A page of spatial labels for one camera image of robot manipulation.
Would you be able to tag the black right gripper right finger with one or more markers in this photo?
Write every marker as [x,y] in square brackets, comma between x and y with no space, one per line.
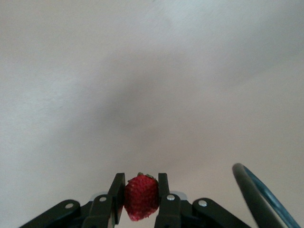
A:
[168,211]

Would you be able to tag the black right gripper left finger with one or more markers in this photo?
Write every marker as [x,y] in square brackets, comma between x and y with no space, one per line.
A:
[104,209]

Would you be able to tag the red strawberry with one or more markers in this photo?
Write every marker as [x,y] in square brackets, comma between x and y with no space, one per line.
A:
[141,199]

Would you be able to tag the table cover cloth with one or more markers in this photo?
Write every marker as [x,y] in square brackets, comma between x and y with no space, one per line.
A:
[142,71]

